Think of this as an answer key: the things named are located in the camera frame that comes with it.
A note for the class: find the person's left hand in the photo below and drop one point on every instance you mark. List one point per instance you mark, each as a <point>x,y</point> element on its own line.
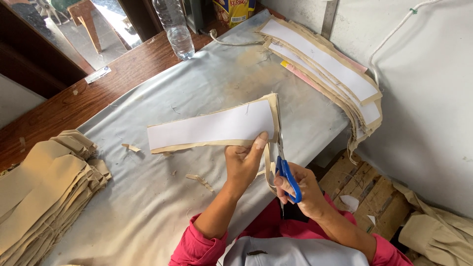
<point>242,166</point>

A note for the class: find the person's right hand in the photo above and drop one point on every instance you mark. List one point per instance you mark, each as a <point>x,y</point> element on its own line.
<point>308,192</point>

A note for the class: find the beige fabric piece with white interfacing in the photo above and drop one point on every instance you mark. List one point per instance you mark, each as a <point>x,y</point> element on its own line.
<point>212,127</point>

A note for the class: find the beige trimmed fabric strip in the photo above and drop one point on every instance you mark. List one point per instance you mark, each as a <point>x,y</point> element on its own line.
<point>269,170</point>

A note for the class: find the white paper scrap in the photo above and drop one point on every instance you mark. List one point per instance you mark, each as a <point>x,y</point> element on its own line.
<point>349,203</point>

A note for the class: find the beige fabric scrap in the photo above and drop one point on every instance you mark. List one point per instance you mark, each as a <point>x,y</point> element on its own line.
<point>200,181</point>
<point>130,147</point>

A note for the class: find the grey table cover cloth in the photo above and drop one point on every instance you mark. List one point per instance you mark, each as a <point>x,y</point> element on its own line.
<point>192,147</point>

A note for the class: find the wooden pallet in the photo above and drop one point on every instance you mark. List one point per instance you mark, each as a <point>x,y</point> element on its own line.
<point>366,195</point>

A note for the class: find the stack of interfaced beige pieces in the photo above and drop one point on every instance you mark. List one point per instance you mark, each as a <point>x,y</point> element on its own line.
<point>332,74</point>

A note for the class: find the heap of beige garments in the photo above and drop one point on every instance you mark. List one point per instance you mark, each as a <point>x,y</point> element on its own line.
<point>436,229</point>

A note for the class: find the clear plastic water bottle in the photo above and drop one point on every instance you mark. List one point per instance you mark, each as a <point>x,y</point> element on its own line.
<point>175,29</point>

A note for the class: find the yellow snack packet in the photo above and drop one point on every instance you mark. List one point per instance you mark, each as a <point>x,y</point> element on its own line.
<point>233,11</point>

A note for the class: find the white barcode sticker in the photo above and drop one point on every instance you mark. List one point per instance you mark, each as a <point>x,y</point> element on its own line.
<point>97,74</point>

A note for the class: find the metal ruler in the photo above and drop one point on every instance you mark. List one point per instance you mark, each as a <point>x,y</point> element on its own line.
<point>329,18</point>

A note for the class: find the stack of plain beige pieces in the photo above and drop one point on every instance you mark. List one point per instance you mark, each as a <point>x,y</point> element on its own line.
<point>44,195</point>

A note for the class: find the wooden stool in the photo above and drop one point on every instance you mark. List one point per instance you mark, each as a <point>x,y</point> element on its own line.
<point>87,20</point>

